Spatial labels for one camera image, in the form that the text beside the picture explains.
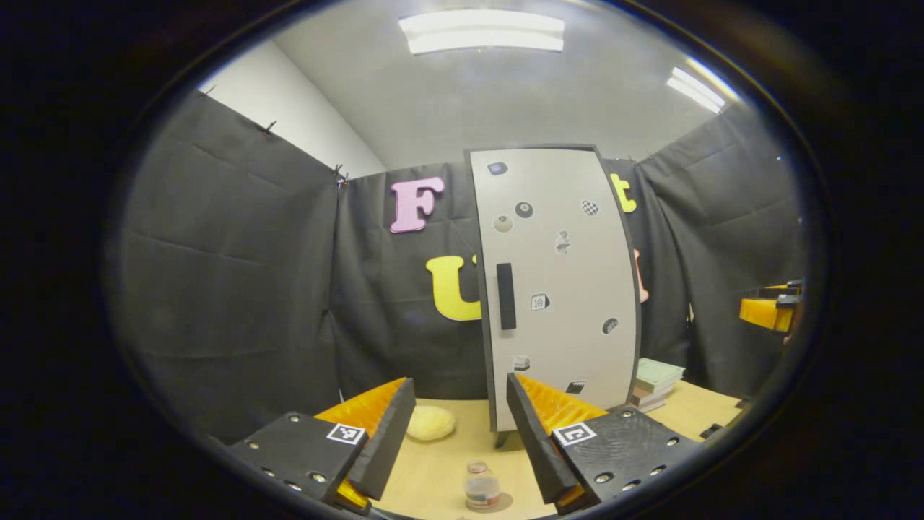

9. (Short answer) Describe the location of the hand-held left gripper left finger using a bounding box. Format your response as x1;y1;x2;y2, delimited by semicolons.
227;377;417;515

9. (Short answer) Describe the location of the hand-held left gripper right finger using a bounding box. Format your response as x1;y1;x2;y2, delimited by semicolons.
505;372;705;515

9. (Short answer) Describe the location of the round brown coaster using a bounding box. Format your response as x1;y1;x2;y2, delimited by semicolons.
462;491;515;515

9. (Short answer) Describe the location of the clear plastic bottle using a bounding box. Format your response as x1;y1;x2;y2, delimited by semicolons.
464;460;502;511

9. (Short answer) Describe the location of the black cabinet door handle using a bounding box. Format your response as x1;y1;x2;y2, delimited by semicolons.
496;263;518;331

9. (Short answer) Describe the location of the grey cabinet door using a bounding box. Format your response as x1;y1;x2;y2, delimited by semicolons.
469;148;640;432

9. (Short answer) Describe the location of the yellow potato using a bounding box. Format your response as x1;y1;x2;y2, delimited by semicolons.
406;404;457;441

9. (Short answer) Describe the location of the green book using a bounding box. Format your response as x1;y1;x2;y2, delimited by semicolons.
635;357;685;394

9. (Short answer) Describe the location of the rectangular ceiling light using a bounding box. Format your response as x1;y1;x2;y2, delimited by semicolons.
398;9;565;55
666;66;726;114

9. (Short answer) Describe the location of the black backdrop cloth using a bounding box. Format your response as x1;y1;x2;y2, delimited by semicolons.
108;90;809;445

